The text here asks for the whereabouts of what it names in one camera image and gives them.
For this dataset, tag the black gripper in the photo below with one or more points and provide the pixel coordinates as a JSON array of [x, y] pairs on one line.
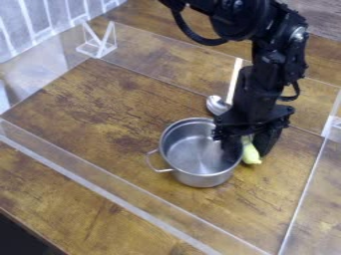
[[254, 115]]

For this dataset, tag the green spoon handle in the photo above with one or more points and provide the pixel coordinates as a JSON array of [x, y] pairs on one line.
[[250, 155]]

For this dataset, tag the stainless steel pot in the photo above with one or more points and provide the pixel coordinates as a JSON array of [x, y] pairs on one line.
[[189, 153]]

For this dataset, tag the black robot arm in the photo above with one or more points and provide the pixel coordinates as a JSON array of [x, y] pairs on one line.
[[277, 31]]

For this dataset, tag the clear acrylic front barrier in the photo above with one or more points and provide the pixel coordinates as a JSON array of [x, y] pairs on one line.
[[169, 217]]

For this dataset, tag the clear acrylic triangle stand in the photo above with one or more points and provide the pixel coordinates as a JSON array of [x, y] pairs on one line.
[[98, 47]]

